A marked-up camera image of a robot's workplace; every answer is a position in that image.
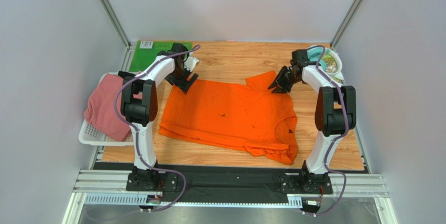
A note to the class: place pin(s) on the black t shirt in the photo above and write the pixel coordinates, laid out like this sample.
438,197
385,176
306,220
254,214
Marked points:
124,75

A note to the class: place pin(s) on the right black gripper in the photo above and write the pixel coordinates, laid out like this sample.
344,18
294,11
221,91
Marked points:
283,78

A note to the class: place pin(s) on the pink t shirt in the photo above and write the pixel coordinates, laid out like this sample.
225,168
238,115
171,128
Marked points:
100,109

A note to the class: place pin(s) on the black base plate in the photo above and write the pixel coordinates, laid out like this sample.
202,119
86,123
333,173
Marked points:
219,184

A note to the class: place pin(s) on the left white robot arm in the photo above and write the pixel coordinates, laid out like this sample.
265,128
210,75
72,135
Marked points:
136,104

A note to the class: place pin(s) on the colourful book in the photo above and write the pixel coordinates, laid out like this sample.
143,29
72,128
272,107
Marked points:
332,65

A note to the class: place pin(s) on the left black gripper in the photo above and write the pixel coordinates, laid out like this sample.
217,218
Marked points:
184,84

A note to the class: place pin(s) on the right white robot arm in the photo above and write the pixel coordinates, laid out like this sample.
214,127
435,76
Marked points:
335,113

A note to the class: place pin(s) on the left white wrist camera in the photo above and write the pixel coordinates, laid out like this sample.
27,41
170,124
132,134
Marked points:
191,63

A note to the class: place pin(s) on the aluminium frame rail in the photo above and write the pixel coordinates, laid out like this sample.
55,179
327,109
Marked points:
94,187

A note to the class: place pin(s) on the white plastic basket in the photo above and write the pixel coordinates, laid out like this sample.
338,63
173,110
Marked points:
90,135

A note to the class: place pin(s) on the green cutting mat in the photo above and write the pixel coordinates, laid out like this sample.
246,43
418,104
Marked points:
146,52

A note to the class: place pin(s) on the orange t shirt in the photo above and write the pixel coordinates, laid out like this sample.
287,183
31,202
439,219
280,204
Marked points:
246,117

